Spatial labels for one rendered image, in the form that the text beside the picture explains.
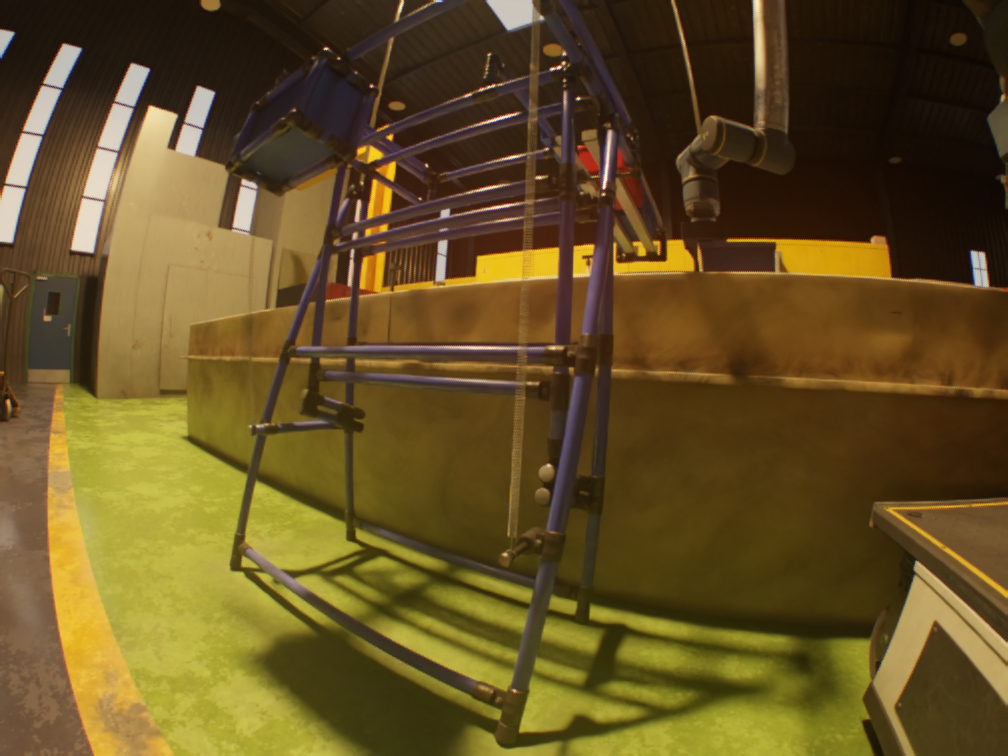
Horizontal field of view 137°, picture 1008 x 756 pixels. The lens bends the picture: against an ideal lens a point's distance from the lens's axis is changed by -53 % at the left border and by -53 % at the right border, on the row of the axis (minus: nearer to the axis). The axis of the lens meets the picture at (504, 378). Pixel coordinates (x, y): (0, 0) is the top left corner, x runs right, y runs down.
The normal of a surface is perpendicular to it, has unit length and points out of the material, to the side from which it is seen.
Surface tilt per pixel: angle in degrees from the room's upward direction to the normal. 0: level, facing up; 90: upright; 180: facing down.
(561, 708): 0
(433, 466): 90
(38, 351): 90
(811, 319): 90
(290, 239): 90
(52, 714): 0
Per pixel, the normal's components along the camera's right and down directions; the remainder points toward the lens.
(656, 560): -0.50, -0.01
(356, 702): 0.04, -1.00
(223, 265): 0.87, 0.04
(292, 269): 0.78, 0.42
